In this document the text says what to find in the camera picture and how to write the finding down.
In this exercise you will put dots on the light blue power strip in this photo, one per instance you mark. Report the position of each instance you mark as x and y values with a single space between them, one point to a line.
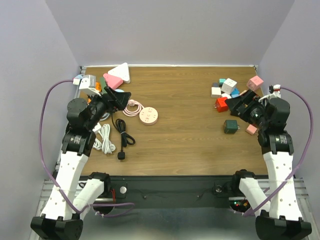
79 76

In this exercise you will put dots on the blue round socket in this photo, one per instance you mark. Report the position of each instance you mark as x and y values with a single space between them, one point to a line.
106 115

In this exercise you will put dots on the teal cube plug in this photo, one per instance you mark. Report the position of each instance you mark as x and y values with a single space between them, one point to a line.
221 81

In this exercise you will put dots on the pink triangular power strip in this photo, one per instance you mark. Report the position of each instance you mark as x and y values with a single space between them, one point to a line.
112 81

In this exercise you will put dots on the pink cube socket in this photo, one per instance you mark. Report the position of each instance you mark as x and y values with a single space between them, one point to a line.
254 83

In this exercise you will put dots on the pink round socket with cable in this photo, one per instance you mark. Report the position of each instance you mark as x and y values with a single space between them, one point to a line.
147 115

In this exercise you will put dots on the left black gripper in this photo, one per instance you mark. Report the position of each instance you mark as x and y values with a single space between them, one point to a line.
121 99

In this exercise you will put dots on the red cube plug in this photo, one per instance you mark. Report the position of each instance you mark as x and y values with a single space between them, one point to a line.
220 104

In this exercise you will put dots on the dark green cube plug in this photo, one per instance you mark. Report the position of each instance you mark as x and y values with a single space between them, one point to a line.
230 126

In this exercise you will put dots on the green power strip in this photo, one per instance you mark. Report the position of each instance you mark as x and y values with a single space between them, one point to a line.
103 82

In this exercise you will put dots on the white triangular power strip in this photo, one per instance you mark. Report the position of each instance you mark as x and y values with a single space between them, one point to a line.
121 71

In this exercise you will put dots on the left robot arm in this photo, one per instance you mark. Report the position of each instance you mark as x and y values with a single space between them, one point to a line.
63 215

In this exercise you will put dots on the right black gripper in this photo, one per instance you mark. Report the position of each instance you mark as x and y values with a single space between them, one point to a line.
249 98

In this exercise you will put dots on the small white cube plug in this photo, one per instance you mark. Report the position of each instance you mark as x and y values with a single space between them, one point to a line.
225 95

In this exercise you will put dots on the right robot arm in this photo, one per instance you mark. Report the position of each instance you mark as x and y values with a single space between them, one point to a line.
277 216

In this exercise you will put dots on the blue cube plug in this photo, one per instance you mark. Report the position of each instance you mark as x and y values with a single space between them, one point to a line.
235 93

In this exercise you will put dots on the white grey cube plug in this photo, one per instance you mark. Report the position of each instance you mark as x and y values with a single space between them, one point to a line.
228 86

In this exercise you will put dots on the orange power strip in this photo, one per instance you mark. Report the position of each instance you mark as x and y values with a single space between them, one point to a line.
98 87

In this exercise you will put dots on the pink cube plug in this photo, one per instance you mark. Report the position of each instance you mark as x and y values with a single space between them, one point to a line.
251 129

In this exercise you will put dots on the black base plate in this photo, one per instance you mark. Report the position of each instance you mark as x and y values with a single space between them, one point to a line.
168 192

